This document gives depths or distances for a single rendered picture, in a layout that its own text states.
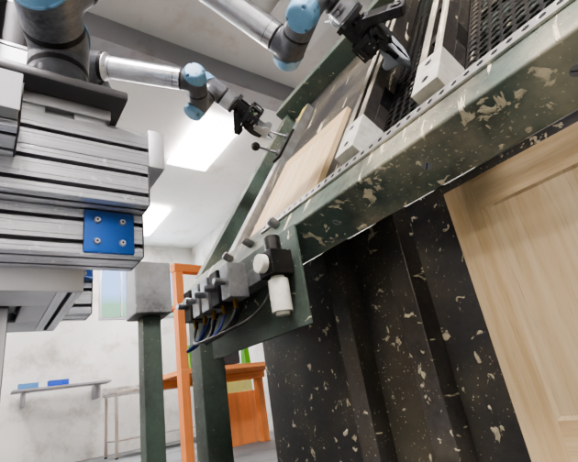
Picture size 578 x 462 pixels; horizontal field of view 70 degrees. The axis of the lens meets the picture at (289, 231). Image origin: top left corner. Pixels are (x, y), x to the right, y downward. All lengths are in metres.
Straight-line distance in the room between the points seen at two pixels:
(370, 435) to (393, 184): 0.62
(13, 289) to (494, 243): 0.92
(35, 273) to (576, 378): 0.97
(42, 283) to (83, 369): 7.67
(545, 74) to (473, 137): 0.13
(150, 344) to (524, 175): 1.15
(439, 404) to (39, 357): 7.87
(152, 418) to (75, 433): 7.04
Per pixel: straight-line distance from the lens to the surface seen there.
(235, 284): 1.04
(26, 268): 0.90
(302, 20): 1.09
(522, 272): 0.91
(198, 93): 1.58
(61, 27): 0.99
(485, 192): 0.96
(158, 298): 1.47
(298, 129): 1.92
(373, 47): 1.21
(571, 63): 0.71
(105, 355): 8.65
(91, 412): 8.52
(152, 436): 1.44
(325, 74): 2.16
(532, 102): 0.73
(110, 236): 0.85
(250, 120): 1.72
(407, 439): 1.14
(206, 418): 1.50
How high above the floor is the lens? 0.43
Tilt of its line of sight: 22 degrees up
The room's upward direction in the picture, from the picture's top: 10 degrees counter-clockwise
